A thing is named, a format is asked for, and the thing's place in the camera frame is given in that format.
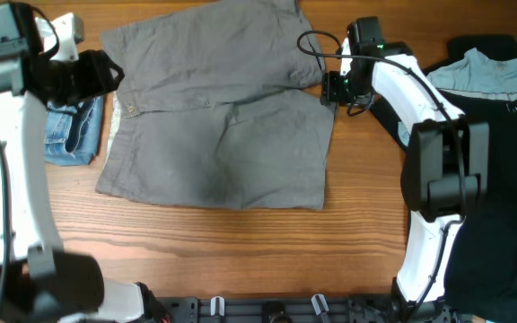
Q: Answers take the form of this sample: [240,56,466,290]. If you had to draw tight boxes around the grey shorts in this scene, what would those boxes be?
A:
[96,1,336,209]

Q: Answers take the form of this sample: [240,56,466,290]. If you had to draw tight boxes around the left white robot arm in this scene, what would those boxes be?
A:
[0,2,146,322]

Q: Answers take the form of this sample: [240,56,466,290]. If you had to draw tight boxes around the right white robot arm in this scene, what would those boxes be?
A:
[321,17,489,322]

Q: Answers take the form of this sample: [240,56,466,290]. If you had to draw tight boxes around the folded blue denim jeans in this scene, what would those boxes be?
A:
[44,96,104,166]

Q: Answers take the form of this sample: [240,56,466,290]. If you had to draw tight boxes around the black shirt with grey collar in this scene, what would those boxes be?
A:
[369,33,517,323]

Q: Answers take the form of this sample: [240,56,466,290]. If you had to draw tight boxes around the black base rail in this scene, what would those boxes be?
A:
[160,294,474,323]

